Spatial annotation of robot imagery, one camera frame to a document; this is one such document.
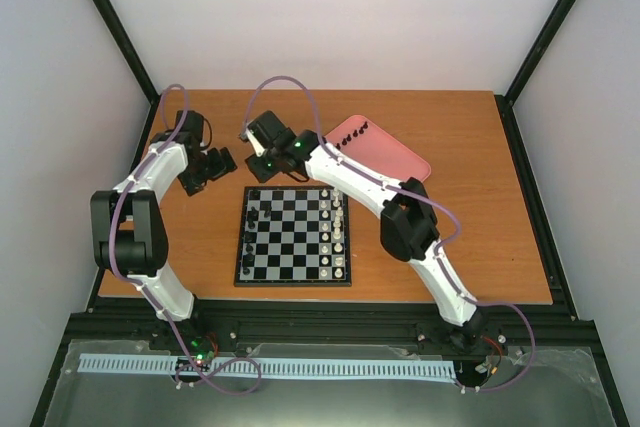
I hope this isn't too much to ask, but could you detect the light blue cable duct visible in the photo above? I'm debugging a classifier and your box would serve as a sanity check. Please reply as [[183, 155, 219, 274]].
[[77, 353, 456, 383]]

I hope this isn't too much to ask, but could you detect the pink plastic tray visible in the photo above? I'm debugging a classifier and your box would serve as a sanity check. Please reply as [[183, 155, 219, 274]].
[[325, 115, 432, 181]]

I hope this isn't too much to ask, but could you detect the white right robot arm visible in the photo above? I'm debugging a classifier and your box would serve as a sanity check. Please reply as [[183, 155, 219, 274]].
[[240, 111, 485, 349]]

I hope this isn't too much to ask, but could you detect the black aluminium frame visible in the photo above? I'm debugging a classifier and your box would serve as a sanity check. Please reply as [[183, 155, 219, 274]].
[[31, 0, 629, 426]]

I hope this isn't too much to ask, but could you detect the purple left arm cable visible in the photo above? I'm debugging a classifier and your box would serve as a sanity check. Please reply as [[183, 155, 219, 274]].
[[108, 83, 262, 396]]

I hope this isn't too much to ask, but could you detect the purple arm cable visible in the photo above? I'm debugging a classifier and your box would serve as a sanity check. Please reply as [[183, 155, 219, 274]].
[[243, 75, 536, 394], [108, 83, 262, 396]]

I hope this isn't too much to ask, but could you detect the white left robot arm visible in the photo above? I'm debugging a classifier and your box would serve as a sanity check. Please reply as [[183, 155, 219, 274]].
[[90, 110, 236, 350]]

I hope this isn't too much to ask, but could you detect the black and white chessboard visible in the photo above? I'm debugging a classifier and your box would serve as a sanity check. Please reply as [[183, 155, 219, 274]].
[[234, 186, 352, 287]]

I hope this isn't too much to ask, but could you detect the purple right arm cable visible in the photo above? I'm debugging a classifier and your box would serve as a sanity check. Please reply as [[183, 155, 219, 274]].
[[243, 75, 536, 394]]

